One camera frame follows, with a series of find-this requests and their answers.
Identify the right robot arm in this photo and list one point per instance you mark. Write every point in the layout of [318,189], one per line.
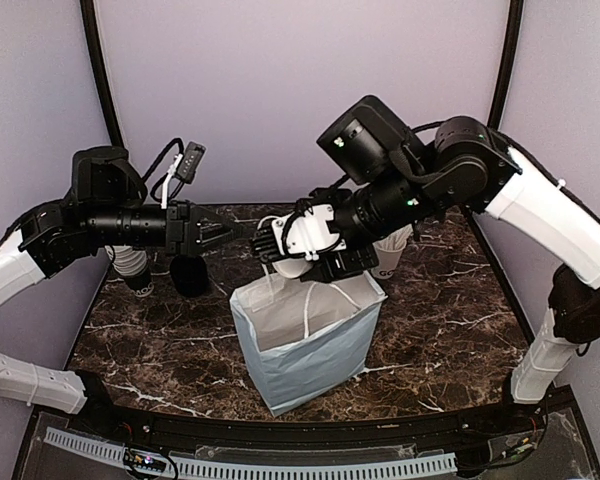
[401,181]

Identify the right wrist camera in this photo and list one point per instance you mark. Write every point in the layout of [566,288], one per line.
[300,232]

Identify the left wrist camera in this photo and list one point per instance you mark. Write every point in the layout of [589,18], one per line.
[183,169]

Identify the stack of paper cups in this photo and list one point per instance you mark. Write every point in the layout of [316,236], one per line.
[132,266]

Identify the white cup holding straws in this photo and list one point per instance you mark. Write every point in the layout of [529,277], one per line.
[389,251]

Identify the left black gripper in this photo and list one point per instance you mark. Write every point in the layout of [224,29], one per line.
[185,216]

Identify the left black frame post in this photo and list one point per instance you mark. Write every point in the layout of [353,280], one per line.
[99,71]

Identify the green circuit board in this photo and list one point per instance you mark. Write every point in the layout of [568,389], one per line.
[142,461]

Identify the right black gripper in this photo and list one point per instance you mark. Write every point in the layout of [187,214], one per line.
[332,267]

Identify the stack of black lids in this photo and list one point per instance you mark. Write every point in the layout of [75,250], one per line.
[189,276]

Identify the white paper bag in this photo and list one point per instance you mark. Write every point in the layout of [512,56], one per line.
[302,339]

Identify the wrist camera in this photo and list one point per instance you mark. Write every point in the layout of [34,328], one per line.
[183,169]
[300,232]

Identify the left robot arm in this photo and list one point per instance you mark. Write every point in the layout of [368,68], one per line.
[105,207]

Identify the black front table rail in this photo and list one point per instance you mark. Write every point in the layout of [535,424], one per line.
[467,428]

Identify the white slotted cable duct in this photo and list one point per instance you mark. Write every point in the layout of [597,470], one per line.
[226,463]

